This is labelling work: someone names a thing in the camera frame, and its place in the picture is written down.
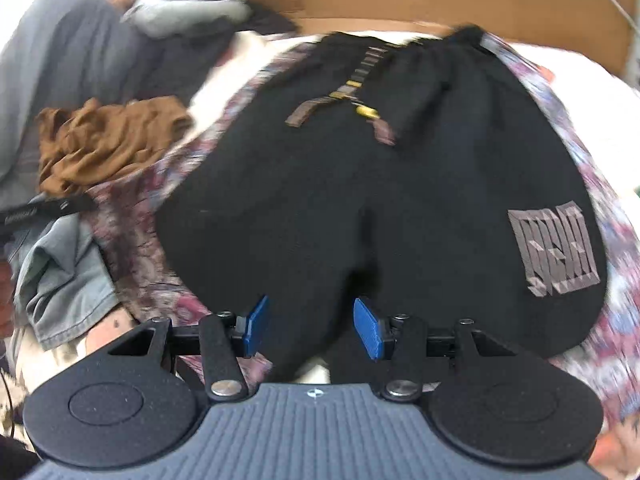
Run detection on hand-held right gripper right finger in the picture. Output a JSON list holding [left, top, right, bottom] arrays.
[[352, 296, 536, 402]]

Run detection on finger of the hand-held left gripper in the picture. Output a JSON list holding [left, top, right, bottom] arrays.
[[44, 196, 98, 218]]

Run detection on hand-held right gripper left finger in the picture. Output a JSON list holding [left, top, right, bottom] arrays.
[[107, 295, 271, 402]]

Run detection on black shorts with patterned trim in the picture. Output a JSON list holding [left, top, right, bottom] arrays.
[[82, 22, 640, 441]]

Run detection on person's left hand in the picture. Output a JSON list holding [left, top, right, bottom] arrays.
[[0, 257, 16, 341]]

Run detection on brown garment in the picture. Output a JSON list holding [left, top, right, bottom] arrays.
[[37, 97, 193, 198]]

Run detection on grey-blue denim garment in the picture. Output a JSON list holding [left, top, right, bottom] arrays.
[[15, 215, 121, 351]]

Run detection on dark grey pillow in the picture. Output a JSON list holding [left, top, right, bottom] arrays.
[[0, 0, 166, 196]]

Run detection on black garment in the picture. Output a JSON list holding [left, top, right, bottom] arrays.
[[150, 5, 301, 96]]

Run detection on grey garment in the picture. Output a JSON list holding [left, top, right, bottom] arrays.
[[122, 0, 251, 38]]

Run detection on cream bear print bed sheet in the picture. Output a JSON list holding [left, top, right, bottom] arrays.
[[0, 27, 640, 480]]

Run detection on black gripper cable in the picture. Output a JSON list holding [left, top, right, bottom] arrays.
[[0, 367, 16, 433]]

